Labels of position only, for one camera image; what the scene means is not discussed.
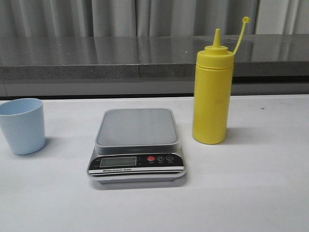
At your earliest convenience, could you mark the yellow squeeze bottle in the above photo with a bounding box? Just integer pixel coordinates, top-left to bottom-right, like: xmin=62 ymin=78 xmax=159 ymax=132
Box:
xmin=192 ymin=16 xmax=251 ymax=145

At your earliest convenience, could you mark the silver electronic kitchen scale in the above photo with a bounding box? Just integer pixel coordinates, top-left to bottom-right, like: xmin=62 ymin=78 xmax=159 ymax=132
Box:
xmin=87 ymin=108 xmax=186 ymax=184

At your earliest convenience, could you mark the grey stone counter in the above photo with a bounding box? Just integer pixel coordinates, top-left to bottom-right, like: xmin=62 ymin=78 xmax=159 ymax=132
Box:
xmin=0 ymin=34 xmax=309 ymax=100

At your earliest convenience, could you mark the light blue plastic cup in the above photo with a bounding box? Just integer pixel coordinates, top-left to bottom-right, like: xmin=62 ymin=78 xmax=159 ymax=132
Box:
xmin=0 ymin=98 xmax=46 ymax=155

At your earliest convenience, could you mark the grey curtain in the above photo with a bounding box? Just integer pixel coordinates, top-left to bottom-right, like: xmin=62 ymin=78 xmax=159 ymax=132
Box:
xmin=0 ymin=0 xmax=309 ymax=37

